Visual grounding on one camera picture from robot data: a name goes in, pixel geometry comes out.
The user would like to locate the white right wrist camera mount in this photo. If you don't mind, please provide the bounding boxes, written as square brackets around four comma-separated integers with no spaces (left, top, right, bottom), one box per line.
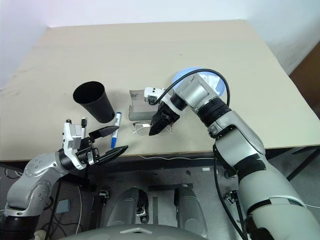
[143,86,188,113]

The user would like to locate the silver left robot leg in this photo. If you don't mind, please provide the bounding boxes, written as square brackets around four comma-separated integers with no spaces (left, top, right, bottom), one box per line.
[105,186,151,226]

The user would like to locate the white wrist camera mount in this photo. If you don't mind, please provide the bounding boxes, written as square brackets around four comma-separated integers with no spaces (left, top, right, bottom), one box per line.
[143,86,188,113]
[61,119,85,171]

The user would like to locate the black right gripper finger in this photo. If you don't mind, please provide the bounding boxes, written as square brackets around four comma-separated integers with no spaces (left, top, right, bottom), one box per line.
[150,119,173,137]
[148,112,165,137]

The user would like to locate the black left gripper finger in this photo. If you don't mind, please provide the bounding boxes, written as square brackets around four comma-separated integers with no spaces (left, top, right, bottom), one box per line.
[97,145,130,165]
[88,125,121,141]

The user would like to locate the thin white cable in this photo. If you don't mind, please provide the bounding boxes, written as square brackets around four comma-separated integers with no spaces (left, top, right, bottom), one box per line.
[138,154,216,161]

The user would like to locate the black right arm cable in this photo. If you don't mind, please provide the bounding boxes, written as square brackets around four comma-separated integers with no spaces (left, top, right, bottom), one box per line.
[212,143,251,240]

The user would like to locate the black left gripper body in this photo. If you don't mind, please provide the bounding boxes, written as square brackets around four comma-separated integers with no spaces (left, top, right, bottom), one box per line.
[75,136,101,168]

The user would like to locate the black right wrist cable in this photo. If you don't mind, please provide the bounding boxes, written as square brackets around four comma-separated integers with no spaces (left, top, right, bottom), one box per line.
[149,68,231,106]

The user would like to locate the black whiteboard marker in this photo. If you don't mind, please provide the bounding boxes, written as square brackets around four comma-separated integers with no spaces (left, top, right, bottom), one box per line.
[80,116,89,139]

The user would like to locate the light blue plate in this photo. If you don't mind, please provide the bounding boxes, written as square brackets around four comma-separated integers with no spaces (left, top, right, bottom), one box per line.
[171,65,227,98]

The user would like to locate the grey box on floor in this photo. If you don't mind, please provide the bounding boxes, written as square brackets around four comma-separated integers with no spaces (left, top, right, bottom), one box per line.
[55,198,72,214]

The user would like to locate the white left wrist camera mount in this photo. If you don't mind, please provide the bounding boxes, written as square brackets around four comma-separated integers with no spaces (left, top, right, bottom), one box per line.
[61,119,85,171]

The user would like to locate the brown wooden cabinet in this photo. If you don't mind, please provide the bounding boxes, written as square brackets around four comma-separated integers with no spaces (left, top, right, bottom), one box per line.
[288,42,320,114]

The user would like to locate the grey glasses case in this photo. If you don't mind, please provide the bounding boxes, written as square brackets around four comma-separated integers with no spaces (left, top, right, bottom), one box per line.
[128,88,161,122]

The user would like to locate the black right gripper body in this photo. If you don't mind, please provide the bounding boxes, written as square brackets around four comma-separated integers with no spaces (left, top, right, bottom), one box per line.
[155,101,181,126]

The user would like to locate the grey robot torso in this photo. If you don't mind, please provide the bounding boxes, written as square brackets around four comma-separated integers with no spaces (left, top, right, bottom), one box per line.
[56,221,209,240]

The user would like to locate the black plastic cup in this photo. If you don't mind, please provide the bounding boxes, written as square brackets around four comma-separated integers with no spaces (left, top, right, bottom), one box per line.
[72,80,116,124]

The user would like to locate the blue whiteboard marker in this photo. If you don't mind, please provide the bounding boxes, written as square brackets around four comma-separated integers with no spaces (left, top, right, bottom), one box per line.
[109,111,123,149]

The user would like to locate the clear plastic glasses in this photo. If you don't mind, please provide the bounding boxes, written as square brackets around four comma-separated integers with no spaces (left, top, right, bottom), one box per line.
[132,120,174,137]

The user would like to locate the silver robot leg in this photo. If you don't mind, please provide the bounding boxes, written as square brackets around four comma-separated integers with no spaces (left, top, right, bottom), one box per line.
[105,186,151,226]
[174,185,209,239]

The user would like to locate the black table frame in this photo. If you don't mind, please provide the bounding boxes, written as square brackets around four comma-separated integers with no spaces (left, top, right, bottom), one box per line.
[264,144,320,182]

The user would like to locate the silver right robot leg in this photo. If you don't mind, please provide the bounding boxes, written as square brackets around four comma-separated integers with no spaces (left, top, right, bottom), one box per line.
[174,185,209,239]

